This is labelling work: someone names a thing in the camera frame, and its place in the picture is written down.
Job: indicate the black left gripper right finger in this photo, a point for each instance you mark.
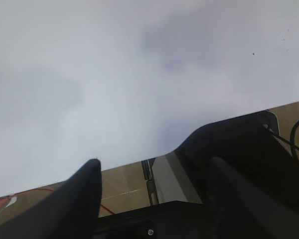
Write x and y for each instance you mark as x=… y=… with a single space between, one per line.
x=250 y=207

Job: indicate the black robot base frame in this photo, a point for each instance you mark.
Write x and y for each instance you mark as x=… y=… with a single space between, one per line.
x=177 y=182

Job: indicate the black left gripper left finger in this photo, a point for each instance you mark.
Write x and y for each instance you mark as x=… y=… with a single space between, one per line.
x=71 y=212

